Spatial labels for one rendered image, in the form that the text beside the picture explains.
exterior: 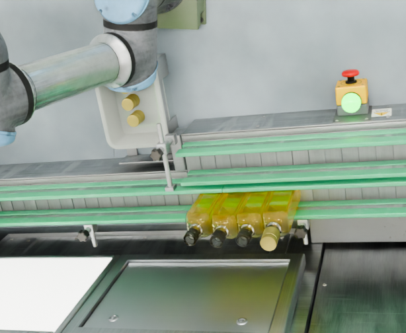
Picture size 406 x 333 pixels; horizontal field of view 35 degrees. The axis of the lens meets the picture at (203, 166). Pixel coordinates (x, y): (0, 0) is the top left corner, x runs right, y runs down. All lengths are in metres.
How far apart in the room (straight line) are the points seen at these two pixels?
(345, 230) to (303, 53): 0.44
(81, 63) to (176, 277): 0.55
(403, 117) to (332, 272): 0.38
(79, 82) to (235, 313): 0.56
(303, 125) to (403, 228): 0.34
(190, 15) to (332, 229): 0.61
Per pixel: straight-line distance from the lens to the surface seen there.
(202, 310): 1.36
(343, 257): 1.56
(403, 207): 1.49
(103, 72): 1.29
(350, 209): 1.49
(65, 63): 1.23
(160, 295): 1.45
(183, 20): 1.54
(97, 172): 1.71
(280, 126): 1.51
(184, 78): 1.66
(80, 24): 1.73
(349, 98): 1.49
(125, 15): 1.34
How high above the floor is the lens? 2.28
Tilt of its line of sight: 63 degrees down
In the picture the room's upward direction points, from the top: 144 degrees counter-clockwise
